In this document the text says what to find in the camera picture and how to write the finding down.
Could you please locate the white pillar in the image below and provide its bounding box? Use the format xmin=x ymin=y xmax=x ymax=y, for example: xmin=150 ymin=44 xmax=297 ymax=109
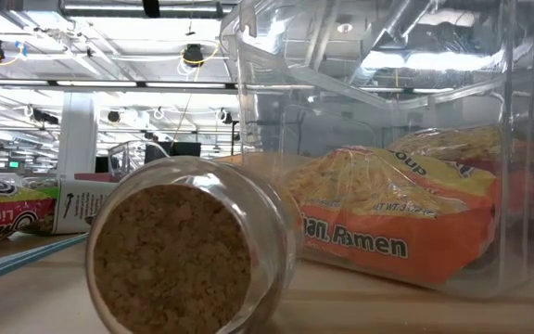
xmin=57 ymin=92 xmax=99 ymax=180

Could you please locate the long ceiling light strip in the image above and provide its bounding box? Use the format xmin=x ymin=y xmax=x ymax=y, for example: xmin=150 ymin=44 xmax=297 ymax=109
xmin=0 ymin=78 xmax=238 ymax=90

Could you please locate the lime chili shrimp ramen packet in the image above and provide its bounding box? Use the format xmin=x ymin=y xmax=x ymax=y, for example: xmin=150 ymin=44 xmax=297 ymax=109
xmin=0 ymin=171 xmax=57 ymax=250

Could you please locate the pink bowl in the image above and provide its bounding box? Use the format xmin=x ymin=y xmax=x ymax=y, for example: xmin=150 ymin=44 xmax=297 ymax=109
xmin=74 ymin=172 xmax=122 ymax=184

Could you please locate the white and green box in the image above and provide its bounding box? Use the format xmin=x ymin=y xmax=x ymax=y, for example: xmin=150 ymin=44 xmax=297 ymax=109
xmin=19 ymin=175 xmax=119 ymax=236

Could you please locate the low clear plastic bin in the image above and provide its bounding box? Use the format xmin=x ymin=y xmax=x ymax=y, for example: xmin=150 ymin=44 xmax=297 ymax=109
xmin=107 ymin=139 xmax=172 ymax=180

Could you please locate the orange ramen packet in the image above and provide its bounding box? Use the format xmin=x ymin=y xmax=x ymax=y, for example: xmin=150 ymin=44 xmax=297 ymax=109
xmin=285 ymin=146 xmax=502 ymax=289

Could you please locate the glass jar with cork lid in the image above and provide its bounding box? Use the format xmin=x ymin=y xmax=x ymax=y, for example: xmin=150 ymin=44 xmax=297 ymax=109
xmin=84 ymin=155 xmax=305 ymax=334

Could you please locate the tall clear plastic bin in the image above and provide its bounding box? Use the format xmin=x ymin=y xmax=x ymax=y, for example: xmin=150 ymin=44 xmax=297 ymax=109
xmin=220 ymin=0 xmax=534 ymax=298

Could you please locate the black monitor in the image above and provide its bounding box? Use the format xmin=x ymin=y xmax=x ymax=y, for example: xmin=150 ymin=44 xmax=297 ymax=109
xmin=144 ymin=141 xmax=202 ymax=166

